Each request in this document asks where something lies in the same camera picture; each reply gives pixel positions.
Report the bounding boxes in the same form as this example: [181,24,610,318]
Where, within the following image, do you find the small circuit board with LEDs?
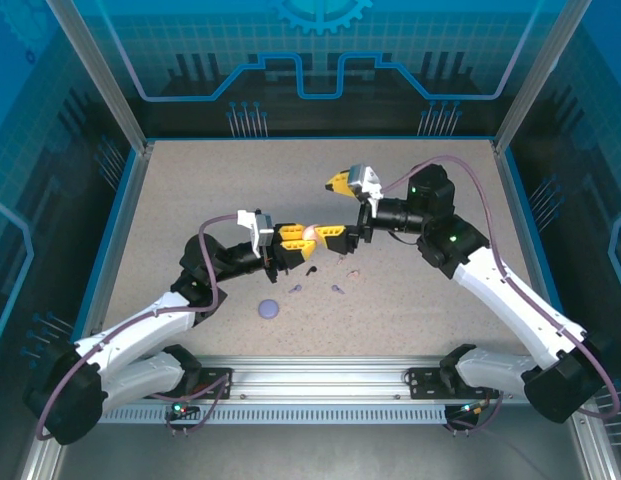
[164,402,201,421]
[457,399,491,419]

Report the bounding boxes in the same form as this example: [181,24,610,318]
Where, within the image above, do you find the aluminium mounting rail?
[97,353,556,404]

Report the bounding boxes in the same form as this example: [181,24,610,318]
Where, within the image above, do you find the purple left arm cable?
[35,212,241,442]

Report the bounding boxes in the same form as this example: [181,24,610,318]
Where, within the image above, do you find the blue table edge strip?
[503,147,566,321]
[70,147,142,346]

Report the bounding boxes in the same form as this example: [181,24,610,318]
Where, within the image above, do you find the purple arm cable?
[382,154,621,420]
[35,212,241,442]

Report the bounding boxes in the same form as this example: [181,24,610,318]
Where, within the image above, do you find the aluminium frame post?
[45,0,156,154]
[492,0,580,154]

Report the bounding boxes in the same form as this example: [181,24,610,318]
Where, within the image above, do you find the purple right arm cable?
[382,154,621,420]

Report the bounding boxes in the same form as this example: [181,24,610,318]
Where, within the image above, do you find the aluminium side rail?
[82,142,156,364]
[491,142,561,321]

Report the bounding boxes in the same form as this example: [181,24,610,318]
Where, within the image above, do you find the slotted grey cable duct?
[97,403,449,426]

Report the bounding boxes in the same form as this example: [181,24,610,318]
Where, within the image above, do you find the short purple cable loop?
[445,384,502,432]
[149,374,232,432]

